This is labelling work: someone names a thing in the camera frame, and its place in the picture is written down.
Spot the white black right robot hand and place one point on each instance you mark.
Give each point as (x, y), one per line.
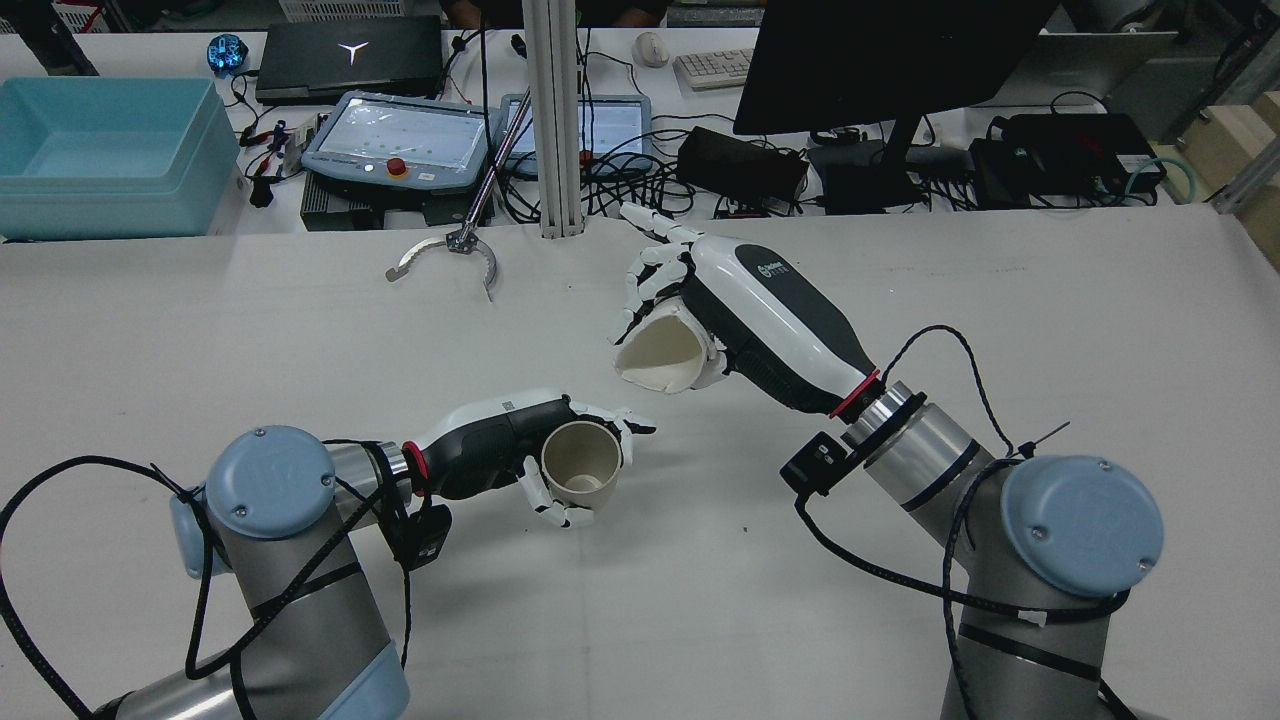
(780, 320)

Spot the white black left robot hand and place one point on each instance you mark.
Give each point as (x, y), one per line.
(480, 450)

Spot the beige paper cup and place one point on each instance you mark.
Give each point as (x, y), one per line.
(580, 465)

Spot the white paper cups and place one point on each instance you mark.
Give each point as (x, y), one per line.
(660, 350)

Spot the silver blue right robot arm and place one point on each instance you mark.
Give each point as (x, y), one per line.
(1080, 520)

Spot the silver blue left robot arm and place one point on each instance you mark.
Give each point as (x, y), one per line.
(290, 630)

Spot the black monitor stand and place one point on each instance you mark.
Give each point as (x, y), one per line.
(860, 185)

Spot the black power brick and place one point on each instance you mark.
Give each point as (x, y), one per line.
(740, 165)

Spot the metal reacher grabber tool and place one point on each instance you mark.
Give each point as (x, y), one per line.
(462, 240)

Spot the grey blue teach pendant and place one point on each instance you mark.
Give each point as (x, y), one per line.
(615, 125)

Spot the white keyboard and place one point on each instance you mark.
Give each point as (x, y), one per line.
(715, 68)

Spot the black Huawei monitor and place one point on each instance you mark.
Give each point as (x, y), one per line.
(880, 60)

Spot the dark grey electronics box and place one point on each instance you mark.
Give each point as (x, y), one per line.
(330, 210)

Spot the white computer mouse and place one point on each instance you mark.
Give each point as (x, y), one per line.
(652, 50)

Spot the teach pendant with red button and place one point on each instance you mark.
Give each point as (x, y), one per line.
(400, 140)

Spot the black mini computer box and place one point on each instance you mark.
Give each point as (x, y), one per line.
(1060, 150)

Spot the red black clip leads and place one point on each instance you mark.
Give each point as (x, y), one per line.
(262, 193)

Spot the silver Huawei laptop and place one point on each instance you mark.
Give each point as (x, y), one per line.
(1100, 65)

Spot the black laptop with logo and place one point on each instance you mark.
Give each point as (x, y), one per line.
(350, 60)

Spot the light blue plastic bin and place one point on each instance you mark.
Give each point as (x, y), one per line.
(110, 190)

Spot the white plastic basket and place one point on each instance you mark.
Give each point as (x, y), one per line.
(78, 15)
(350, 8)

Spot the blue round gadget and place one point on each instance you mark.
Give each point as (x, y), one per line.
(227, 55)

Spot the aluminium profile bar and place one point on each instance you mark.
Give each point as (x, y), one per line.
(1245, 185)

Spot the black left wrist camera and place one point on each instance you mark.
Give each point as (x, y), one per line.
(420, 540)

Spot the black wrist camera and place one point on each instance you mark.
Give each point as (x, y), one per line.
(420, 540)
(815, 465)

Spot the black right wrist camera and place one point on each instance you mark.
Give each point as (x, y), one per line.
(815, 465)

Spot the aluminium profile post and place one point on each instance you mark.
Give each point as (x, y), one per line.
(555, 120)

